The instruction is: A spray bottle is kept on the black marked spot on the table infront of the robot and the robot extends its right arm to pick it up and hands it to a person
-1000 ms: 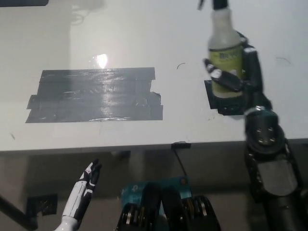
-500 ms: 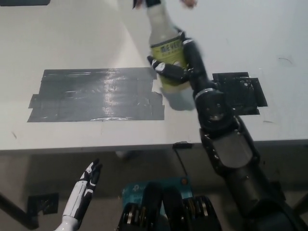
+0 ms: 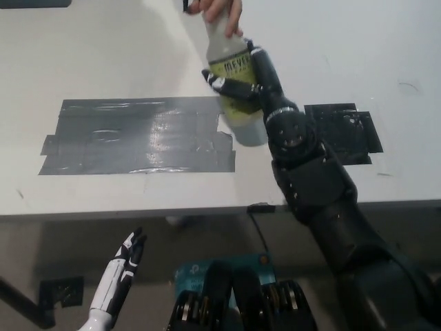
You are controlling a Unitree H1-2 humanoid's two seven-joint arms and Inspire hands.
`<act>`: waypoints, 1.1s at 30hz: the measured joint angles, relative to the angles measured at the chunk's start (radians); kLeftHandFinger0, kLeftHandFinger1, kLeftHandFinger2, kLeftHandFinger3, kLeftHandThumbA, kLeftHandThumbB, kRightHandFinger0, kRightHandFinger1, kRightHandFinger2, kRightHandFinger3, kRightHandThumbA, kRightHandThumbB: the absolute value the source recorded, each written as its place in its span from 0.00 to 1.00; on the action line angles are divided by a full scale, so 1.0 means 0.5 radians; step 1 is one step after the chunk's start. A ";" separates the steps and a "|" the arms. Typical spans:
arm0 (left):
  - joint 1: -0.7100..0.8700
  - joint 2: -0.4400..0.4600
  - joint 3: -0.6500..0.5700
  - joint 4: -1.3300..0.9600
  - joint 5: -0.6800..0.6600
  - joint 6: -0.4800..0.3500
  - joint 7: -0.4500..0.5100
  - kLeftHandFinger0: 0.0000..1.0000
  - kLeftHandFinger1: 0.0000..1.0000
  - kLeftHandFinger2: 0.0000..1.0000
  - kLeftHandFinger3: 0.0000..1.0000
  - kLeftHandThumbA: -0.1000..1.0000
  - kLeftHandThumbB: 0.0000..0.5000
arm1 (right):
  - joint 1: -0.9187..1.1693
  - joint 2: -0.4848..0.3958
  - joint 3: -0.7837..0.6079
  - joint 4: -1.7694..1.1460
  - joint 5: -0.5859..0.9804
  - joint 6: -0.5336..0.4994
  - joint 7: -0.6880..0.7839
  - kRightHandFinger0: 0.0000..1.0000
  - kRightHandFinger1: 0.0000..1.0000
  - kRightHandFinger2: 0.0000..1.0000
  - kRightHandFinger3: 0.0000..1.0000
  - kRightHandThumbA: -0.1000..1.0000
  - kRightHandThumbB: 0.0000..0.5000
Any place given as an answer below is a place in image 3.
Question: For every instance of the black ribbed robot torso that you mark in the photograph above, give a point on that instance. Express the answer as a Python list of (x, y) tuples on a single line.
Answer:
[(241, 300)]

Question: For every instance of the black tape square mark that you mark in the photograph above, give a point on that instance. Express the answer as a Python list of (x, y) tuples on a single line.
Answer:
[(348, 132)]

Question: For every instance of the small black tape strip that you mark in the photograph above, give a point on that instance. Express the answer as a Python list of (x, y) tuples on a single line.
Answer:
[(261, 208)]

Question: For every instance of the black tape patch on floor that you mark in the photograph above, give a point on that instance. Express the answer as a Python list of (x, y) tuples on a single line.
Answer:
[(62, 291)]

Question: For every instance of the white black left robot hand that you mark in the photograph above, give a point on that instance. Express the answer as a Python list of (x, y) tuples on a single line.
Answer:
[(119, 269)]

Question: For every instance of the dark table leg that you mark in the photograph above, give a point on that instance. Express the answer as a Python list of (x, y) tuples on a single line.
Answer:
[(24, 303)]

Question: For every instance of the spray bottle with green label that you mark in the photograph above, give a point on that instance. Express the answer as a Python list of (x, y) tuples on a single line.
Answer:
[(234, 69)]

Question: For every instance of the large grey tape patch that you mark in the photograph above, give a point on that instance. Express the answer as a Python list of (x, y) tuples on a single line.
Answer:
[(138, 138)]

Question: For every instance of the teal router box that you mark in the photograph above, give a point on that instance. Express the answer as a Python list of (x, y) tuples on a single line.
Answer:
[(191, 272)]

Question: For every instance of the black flat box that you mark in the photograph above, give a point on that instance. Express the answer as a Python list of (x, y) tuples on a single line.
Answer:
[(34, 3)]

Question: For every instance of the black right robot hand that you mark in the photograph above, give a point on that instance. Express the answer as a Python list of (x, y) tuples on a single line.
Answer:
[(272, 86)]

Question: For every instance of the person's bare hand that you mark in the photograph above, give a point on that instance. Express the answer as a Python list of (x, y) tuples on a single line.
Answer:
[(220, 13)]

